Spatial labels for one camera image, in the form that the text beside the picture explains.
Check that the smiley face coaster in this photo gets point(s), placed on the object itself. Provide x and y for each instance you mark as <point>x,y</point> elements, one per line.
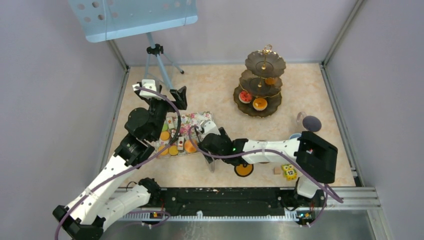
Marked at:
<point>244,170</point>

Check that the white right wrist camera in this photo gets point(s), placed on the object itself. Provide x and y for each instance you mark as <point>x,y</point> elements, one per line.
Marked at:
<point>209,127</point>

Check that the red sprinkled donut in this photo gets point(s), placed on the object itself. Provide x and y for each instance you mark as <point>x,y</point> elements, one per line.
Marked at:
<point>245,97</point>

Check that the three-tier smoked glass stand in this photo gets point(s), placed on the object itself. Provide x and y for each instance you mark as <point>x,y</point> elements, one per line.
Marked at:
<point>261,64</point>

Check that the orange fruit tart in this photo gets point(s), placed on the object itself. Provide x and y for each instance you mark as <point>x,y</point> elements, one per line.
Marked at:
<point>260,104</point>

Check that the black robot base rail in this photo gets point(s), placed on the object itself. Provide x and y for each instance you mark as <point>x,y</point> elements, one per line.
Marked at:
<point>233,201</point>

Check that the white cake slice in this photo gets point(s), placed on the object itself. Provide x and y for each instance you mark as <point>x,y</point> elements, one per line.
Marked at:
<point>180,143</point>

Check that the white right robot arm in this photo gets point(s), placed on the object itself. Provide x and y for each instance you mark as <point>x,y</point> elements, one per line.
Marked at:
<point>311,155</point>

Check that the round biscuit cookie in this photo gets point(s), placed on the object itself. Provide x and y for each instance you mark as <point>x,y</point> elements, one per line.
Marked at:
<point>165,136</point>

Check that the owl number block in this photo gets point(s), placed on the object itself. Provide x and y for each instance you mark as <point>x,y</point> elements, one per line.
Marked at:
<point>289,172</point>

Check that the small wooden cube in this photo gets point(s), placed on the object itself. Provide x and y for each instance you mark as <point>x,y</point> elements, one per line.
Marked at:
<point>277,170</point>

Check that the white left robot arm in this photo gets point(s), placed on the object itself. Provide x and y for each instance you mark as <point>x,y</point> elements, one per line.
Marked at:
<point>92,212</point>

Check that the blue mug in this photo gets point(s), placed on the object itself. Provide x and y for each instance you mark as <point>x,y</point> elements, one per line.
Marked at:
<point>295,135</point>

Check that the round golden bun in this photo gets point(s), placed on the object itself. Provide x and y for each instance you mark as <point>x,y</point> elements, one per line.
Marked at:
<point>190,147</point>

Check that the brown croissant pastry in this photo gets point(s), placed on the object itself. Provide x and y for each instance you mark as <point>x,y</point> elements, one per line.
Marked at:
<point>270,81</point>

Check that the light blue music stand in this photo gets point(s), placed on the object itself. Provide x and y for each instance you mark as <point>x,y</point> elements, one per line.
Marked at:
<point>106,20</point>

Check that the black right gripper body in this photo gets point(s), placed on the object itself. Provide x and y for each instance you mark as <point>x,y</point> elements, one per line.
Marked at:
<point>223,134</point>

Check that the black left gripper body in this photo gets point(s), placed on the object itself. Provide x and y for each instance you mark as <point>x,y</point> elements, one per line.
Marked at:
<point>159,109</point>

